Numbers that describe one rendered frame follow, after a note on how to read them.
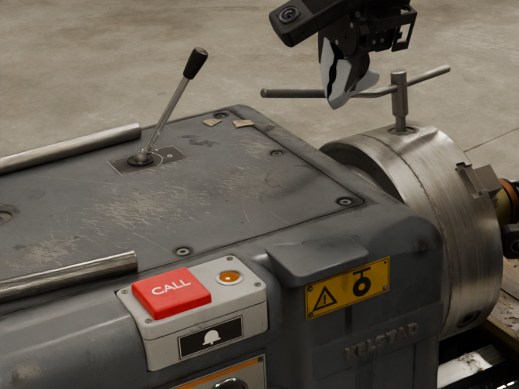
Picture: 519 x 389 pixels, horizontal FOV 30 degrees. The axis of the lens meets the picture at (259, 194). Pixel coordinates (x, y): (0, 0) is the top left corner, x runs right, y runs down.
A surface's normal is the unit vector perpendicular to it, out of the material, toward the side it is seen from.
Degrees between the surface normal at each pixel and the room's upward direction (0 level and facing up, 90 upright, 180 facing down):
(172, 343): 90
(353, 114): 0
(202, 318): 90
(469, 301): 99
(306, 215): 0
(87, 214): 0
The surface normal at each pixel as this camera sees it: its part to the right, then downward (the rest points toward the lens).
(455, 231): 0.40, -0.11
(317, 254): -0.04, -0.89
